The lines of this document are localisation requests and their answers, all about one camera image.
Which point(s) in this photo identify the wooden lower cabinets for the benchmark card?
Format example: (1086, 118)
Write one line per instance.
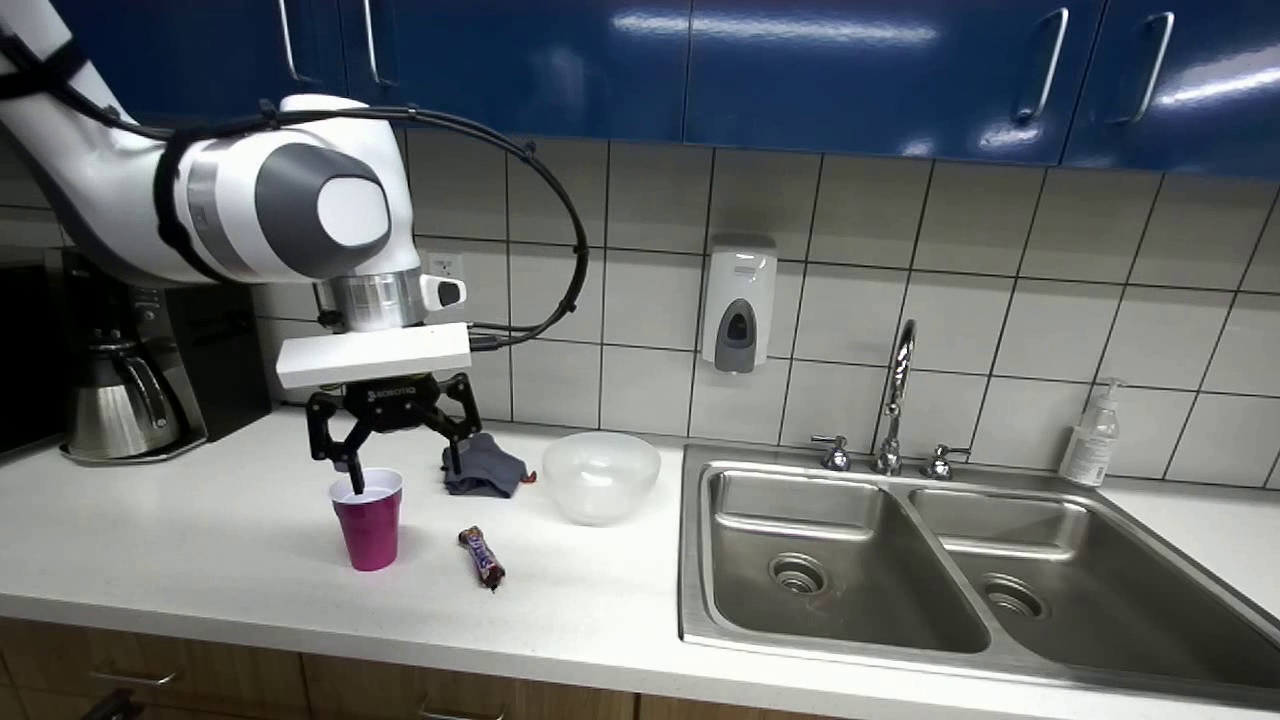
(86, 674)

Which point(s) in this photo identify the black coffee maker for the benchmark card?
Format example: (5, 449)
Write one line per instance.
(199, 339)

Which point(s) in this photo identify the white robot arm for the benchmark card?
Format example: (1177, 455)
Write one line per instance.
(308, 197)

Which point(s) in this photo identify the dark grey crumpled cloth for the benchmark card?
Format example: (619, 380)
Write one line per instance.
(488, 468)

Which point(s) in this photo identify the brown snickers candy bar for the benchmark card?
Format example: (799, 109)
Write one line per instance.
(480, 556)

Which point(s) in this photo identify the clear soap pump bottle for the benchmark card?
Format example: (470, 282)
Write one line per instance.
(1095, 436)

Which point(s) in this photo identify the white wall power outlet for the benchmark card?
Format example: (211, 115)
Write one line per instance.
(445, 267)

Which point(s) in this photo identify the white wall soap dispenser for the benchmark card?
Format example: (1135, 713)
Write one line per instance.
(738, 305)

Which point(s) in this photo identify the stainless steel double sink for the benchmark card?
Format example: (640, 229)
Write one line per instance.
(993, 576)

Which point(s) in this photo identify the translucent white plastic bowl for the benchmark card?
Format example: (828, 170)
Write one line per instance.
(597, 479)

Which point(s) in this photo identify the blue upper cabinets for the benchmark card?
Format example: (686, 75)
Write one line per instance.
(1149, 87)

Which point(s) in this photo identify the steel coffee carafe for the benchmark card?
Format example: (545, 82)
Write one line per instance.
(121, 406)

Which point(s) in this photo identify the magenta plastic cup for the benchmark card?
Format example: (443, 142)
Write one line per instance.
(370, 517)

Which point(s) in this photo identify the chrome sink faucet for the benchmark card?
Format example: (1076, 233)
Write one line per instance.
(890, 442)

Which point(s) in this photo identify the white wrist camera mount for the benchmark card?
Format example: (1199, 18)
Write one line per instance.
(381, 331)

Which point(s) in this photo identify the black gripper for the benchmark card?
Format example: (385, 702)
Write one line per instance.
(390, 406)

